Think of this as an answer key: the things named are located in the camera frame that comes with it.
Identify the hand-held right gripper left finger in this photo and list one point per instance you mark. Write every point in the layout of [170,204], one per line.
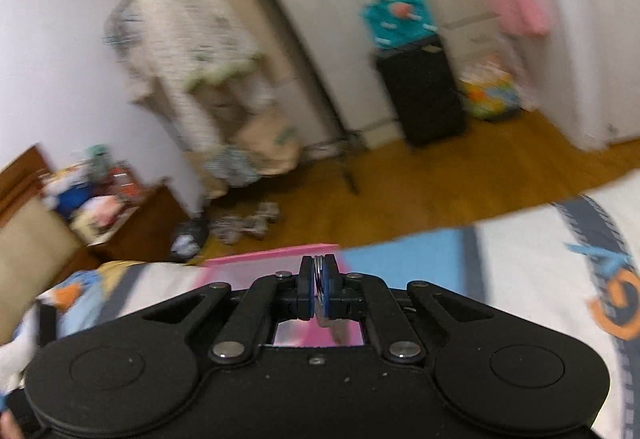
[312,306]

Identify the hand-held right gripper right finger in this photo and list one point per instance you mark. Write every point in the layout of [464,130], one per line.
[330,306]

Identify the pink cardboard box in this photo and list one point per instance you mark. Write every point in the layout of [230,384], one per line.
[240,264]

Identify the black metal clothes rack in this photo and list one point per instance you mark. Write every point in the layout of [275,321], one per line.
[345,169]

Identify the black plastic bag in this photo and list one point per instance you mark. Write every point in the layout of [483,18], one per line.
[189,239]

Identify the white green printed bag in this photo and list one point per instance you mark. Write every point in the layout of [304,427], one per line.
[234,166]

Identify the wide brown paper bag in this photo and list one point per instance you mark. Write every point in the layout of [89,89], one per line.
[272,139]

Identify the wooden bedside cabinet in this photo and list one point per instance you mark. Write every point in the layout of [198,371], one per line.
[150,224]

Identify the white grey blue bedsheet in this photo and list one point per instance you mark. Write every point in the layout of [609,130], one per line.
[525,259]

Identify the black suitcase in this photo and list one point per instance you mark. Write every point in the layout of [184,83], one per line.
[422,94]

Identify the clutter on bedside cabinet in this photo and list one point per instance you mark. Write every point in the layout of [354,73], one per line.
[95,199]

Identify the beige padded headboard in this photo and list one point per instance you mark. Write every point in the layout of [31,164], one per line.
[35,264]

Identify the white wardrobe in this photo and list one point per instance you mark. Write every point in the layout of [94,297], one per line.
[350,19]

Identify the teal bag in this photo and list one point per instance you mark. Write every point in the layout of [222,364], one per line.
[397,16]

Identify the white patterned hanging garment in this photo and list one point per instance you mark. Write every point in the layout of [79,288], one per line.
[190,34]

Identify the white door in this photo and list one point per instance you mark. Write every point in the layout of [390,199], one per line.
[590,44]

